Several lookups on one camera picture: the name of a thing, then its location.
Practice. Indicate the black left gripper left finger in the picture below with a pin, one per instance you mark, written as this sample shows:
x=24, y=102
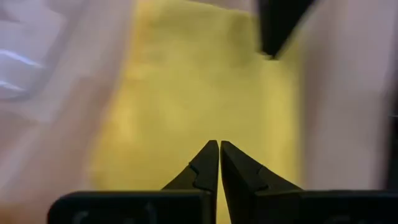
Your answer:
x=186, y=205

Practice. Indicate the yellow microfiber towel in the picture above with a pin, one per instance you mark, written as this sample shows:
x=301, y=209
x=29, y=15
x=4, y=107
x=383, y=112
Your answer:
x=186, y=93

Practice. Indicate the clear plastic bin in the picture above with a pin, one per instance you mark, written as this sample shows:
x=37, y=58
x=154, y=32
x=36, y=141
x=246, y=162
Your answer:
x=18, y=77

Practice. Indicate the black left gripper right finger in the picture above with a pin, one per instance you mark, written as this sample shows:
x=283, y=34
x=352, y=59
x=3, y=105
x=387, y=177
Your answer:
x=280, y=205

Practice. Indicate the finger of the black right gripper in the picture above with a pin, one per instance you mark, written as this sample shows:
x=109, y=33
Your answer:
x=276, y=21

